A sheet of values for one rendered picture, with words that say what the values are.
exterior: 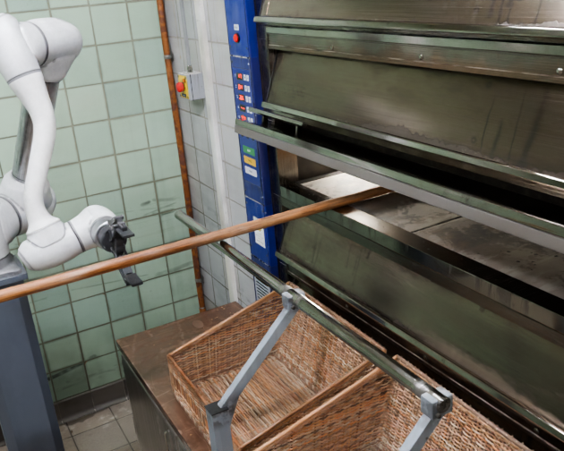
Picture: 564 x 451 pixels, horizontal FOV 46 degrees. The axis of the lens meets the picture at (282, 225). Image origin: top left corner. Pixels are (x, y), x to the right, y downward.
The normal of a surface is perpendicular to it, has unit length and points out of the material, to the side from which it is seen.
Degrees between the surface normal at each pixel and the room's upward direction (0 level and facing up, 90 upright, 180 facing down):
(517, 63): 90
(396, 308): 70
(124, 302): 90
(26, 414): 90
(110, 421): 0
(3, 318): 90
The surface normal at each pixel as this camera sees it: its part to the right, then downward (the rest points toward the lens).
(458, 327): -0.84, -0.09
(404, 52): -0.87, 0.24
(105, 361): 0.49, 0.28
